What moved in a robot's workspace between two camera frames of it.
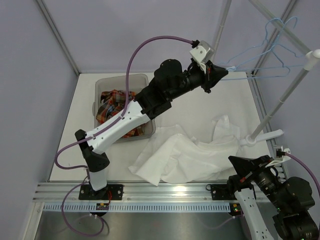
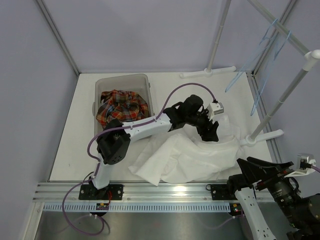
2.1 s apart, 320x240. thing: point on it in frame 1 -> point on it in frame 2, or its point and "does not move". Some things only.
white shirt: (172, 155) does not move
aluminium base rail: (55, 192) does not move
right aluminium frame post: (285, 14) does not move
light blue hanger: (256, 46) -> (269, 70)
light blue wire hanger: (276, 44) -> (262, 46)
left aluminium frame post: (59, 37) does not move
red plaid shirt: (113, 103) does not move
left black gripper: (212, 72) -> (203, 131)
